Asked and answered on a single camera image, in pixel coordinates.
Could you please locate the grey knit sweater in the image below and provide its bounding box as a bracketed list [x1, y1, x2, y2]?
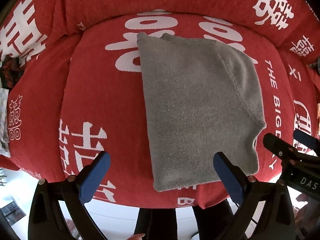
[137, 33, 266, 192]

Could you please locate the floral patterned cloth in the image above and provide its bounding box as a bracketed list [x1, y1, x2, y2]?
[0, 88, 11, 158]

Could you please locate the red blanket with white characters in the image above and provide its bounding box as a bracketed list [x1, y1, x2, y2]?
[1, 0, 319, 209]

